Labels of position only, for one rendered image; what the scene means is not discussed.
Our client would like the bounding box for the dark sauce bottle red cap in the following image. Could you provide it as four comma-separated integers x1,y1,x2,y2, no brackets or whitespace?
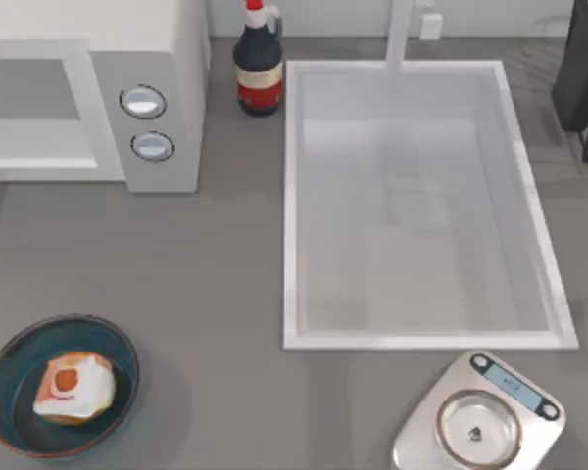
231,0,285,118

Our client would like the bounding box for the white and orange bread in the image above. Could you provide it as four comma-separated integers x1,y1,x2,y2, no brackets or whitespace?
32,351,117,425

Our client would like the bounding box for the dark blue bowl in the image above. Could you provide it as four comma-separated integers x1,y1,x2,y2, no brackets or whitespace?
0,314,141,460

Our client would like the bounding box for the white wall socket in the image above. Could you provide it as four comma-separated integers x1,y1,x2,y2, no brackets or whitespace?
418,13,443,41

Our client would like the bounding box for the white sink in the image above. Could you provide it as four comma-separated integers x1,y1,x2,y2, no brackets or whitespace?
282,59,580,352

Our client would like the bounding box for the large microwave knob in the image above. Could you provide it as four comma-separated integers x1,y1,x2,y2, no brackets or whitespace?
119,84,168,120

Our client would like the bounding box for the silver kitchen scale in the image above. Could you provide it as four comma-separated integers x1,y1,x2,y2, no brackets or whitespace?
390,349,567,470

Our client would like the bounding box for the tall white tap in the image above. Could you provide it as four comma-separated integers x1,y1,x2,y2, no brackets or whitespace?
384,0,414,74

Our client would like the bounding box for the small microwave knob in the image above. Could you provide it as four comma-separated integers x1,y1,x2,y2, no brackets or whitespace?
129,130,176,163

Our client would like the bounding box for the pale microwave oven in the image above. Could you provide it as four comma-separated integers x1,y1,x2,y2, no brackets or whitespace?
0,0,213,195

